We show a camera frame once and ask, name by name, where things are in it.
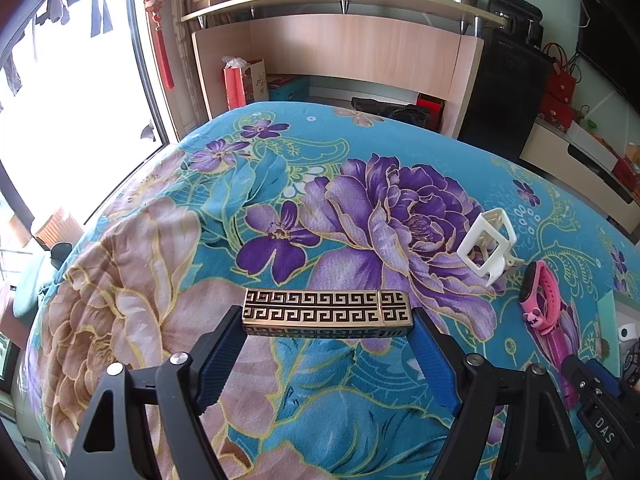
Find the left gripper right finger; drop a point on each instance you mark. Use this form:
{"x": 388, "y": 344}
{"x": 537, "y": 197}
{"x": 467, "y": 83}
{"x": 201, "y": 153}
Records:
{"x": 538, "y": 440}

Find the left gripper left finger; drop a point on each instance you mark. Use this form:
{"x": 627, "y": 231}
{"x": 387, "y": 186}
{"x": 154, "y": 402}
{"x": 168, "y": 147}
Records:
{"x": 114, "y": 439}

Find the white round camera gadget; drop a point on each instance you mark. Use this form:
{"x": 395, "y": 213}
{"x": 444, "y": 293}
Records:
{"x": 627, "y": 333}

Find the purple comb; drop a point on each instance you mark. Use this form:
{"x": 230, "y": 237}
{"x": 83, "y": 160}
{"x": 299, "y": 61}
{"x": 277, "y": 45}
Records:
{"x": 558, "y": 344}

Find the gold greek-pattern harmonica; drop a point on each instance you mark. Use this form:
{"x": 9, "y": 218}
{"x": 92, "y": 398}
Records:
{"x": 327, "y": 314}

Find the white plastic clip holder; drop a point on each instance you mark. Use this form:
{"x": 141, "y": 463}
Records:
{"x": 487, "y": 248}

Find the pink smart watch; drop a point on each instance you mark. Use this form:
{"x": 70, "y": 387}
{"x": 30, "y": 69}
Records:
{"x": 540, "y": 298}

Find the teal shallow cardboard tray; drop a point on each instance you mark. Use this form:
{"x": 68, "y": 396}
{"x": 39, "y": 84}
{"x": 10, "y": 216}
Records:
{"x": 615, "y": 309}

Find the white tv console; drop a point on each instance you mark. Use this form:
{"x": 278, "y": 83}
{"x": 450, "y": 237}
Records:
{"x": 570, "y": 168}

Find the floral blue tablecloth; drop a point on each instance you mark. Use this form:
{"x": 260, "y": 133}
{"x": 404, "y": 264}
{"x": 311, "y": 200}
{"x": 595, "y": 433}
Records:
{"x": 295, "y": 196}

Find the white flat box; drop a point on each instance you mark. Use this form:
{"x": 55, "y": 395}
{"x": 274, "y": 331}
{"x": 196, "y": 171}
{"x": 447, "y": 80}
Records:
{"x": 595, "y": 149}

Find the red gift box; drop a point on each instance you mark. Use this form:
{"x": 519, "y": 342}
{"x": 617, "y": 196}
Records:
{"x": 555, "y": 112}

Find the beige curtain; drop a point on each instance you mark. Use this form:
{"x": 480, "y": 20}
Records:
{"x": 183, "y": 41}

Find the black fridge cabinet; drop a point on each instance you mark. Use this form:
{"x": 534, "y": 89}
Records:
{"x": 507, "y": 92}

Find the red handbag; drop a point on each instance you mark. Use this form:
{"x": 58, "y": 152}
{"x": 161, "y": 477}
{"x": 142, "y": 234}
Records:
{"x": 561, "y": 83}

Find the red gift bag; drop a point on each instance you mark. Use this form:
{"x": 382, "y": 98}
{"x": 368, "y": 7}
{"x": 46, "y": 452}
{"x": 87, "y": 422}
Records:
{"x": 238, "y": 82}

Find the black television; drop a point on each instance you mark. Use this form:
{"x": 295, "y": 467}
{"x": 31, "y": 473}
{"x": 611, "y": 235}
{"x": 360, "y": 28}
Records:
{"x": 605, "y": 43}

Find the wooden sideboard with shelf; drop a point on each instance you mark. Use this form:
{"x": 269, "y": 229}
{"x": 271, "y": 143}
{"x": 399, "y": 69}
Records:
{"x": 411, "y": 56}

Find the red chinese knot decoration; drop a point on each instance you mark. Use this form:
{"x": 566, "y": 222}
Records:
{"x": 154, "y": 10}

